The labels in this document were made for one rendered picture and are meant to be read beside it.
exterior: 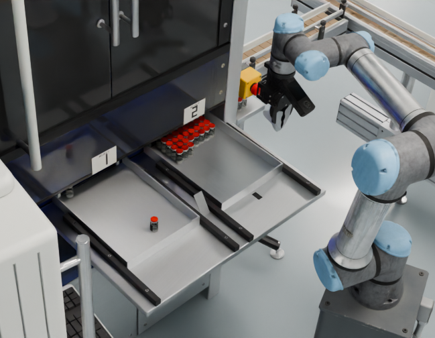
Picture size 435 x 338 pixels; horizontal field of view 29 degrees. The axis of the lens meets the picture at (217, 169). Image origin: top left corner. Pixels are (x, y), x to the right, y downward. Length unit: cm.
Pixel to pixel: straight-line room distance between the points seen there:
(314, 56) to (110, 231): 75
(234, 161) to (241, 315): 89
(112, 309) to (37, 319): 129
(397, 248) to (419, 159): 40
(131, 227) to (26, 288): 89
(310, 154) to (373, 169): 213
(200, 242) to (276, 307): 105
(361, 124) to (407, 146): 154
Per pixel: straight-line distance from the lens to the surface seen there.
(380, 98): 206
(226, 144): 263
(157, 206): 242
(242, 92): 267
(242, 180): 252
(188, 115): 252
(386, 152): 185
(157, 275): 225
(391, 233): 226
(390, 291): 235
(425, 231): 375
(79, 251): 154
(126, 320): 298
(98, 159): 234
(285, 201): 247
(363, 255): 214
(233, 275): 341
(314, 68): 209
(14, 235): 145
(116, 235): 234
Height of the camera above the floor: 261
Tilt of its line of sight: 43 degrees down
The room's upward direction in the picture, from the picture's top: 5 degrees clockwise
